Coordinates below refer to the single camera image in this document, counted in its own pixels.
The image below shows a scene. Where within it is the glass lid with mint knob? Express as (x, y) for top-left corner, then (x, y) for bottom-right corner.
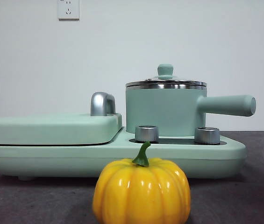
(125, 64), (207, 89)

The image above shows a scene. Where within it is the yellow toy pumpkin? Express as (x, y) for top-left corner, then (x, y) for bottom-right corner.
(92, 141), (191, 224)

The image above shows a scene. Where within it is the silver control dial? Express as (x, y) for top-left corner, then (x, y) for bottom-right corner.
(194, 127), (221, 144)
(134, 125), (160, 142)

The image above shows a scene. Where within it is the mint green breakfast maker base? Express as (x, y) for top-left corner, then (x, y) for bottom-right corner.
(0, 127), (247, 182)

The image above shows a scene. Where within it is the mint green pot with handle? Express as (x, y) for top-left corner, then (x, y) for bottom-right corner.
(125, 82), (257, 138)

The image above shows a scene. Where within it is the mint green cover, silver handle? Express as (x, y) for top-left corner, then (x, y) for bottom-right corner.
(0, 92), (123, 146)

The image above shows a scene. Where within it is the white wall socket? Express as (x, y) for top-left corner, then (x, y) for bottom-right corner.
(57, 0), (80, 21)

